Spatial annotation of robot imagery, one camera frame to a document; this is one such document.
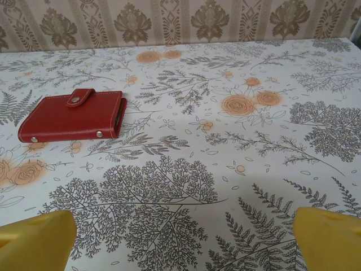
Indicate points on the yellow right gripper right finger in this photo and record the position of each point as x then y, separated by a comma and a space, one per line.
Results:
330, 242

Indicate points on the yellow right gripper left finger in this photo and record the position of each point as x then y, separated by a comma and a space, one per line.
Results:
36, 242

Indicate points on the red leather card holder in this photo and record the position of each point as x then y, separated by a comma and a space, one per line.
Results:
70, 121

